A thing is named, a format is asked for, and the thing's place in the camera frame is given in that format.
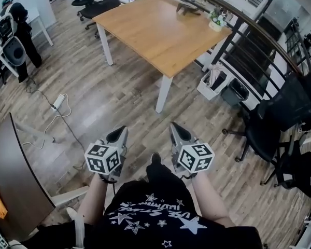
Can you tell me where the white power strip with cable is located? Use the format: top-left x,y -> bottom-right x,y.
22,94 -> 73,150

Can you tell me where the dark brown curved table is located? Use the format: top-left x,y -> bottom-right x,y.
0,112 -> 90,241

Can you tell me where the white desk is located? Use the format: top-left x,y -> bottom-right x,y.
0,6 -> 54,78

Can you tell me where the white shoulder strap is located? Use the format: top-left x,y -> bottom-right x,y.
66,206 -> 85,248

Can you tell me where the grey waste bin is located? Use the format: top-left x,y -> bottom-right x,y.
221,78 -> 249,106

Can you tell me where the white pot of flowers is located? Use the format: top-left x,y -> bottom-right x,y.
208,8 -> 228,33

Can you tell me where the person's black trouser leg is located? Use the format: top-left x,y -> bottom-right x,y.
146,162 -> 173,185

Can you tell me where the white round appliance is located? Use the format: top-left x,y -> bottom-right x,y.
2,36 -> 26,67

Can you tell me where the person's right forearm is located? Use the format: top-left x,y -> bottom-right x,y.
191,174 -> 236,228

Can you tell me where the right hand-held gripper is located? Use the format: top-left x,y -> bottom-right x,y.
169,122 -> 215,178

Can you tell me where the white waste bin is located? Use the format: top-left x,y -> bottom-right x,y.
196,63 -> 233,101

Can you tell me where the black equipment shelf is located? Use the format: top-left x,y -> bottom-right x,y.
285,17 -> 311,75

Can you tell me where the wooden table with white legs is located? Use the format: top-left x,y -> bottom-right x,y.
92,0 -> 233,114

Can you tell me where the person's left forearm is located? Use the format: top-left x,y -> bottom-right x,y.
77,174 -> 115,226

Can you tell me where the person's black star-print shirt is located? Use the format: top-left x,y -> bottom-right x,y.
23,180 -> 262,249

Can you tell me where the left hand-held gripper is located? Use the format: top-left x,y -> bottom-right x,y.
84,125 -> 129,183

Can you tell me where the dark metal railing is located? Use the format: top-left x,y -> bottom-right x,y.
119,0 -> 311,114

